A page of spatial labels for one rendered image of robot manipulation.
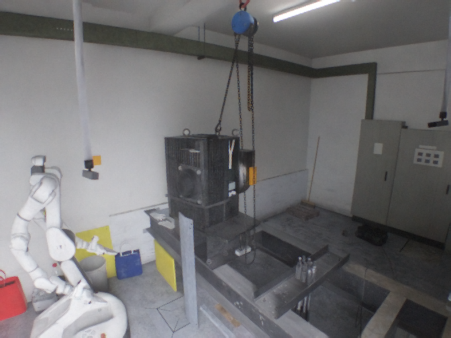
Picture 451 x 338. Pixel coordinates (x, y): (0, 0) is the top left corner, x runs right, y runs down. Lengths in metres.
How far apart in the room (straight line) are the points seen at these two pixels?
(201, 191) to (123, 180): 1.24
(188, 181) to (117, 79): 1.46
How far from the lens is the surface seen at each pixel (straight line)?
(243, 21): 1.80
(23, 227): 1.57
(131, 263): 2.99
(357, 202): 4.48
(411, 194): 4.19
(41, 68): 2.67
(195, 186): 1.82
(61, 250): 1.79
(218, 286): 2.07
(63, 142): 2.64
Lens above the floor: 1.80
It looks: 13 degrees down
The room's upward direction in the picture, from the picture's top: straight up
